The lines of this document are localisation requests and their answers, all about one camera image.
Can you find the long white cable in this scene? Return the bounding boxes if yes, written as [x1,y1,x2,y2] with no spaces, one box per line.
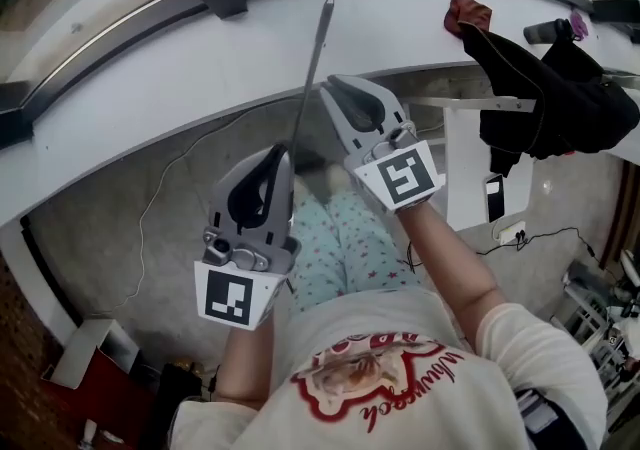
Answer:
[88,96,304,318]

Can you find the red box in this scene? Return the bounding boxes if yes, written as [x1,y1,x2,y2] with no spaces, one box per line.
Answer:
[38,346,162,450]

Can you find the person's left forearm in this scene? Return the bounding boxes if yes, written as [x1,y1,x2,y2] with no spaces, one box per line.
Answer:
[213,323,277,410]

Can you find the dark smartphone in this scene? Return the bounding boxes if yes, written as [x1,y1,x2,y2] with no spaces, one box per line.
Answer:
[482,172,508,225]

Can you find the person's cream printed shirt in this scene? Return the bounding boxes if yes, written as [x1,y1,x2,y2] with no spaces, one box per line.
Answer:
[171,286,610,450]

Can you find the white cardboard box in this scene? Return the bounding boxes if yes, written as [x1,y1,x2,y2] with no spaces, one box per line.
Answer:
[51,319,140,390]

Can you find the person's right forearm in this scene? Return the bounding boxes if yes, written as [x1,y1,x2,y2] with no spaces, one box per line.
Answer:
[393,198,507,355]

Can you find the grey long-handled broom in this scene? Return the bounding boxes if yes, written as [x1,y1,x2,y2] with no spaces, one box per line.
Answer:
[285,0,337,162]

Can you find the white power strip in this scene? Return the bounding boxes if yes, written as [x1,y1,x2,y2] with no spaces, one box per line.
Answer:
[496,219,530,246]

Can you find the person's star-print trousers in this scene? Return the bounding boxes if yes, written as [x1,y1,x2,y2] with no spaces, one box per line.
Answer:
[288,171,427,310]

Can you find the person's white right shoe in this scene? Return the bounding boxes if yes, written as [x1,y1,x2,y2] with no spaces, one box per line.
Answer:
[323,163,352,193]

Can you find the purple small item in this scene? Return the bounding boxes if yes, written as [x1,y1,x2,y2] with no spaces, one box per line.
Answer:
[568,8,590,38]

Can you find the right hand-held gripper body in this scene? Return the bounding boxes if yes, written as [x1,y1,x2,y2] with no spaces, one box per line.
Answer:
[343,118,447,215]

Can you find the white plastic rack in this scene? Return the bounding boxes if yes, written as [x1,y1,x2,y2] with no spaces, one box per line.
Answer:
[548,246,640,392]

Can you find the long black cable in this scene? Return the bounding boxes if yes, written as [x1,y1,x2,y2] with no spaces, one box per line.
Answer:
[473,224,610,270]

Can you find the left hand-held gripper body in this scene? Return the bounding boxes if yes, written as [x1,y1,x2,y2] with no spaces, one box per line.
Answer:
[193,226,302,333]

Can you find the black jacket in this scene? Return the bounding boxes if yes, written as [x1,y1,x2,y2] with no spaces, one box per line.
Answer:
[457,20,640,179]

